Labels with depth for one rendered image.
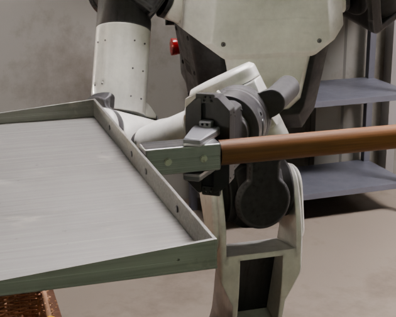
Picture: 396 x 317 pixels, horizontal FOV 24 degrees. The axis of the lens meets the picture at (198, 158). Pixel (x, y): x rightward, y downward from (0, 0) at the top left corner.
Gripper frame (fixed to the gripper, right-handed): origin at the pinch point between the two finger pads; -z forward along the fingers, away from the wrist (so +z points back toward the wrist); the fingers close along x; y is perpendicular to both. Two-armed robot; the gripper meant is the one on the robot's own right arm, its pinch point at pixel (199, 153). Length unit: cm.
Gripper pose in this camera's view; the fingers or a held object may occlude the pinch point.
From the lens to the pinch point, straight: 106.6
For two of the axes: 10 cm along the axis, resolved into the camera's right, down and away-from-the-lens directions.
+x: 0.0, 9.6, 3.0
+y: -9.5, -0.9, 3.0
